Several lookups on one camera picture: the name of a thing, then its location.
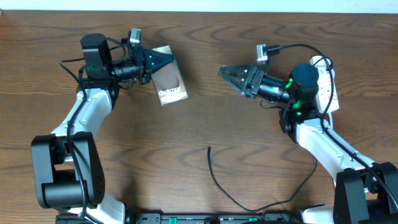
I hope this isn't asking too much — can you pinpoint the black charger cable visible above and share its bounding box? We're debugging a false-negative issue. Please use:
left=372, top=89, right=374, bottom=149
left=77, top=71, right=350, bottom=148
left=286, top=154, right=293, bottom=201
left=206, top=55, right=335, bottom=213

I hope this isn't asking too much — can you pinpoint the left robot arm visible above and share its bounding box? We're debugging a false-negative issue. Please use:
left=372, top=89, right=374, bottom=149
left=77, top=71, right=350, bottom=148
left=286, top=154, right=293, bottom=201
left=30, top=29, right=175, bottom=223

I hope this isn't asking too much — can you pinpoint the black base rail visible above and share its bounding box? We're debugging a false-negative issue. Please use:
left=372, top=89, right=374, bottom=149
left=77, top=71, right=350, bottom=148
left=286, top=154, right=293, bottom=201
left=55, top=212, right=302, bottom=224

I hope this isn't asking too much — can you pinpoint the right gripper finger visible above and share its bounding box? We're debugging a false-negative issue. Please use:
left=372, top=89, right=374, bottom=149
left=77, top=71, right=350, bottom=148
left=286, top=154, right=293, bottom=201
left=222, top=73, right=248, bottom=95
left=218, top=64, right=257, bottom=80

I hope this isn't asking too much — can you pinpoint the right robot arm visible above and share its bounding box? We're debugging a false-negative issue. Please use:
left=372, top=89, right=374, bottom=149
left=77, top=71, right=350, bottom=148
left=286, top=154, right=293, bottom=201
left=219, top=63, right=397, bottom=223

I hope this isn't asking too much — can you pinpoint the white power strip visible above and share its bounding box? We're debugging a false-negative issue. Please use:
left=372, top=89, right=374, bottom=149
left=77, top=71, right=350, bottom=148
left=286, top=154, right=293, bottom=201
left=310, top=55, right=340, bottom=113

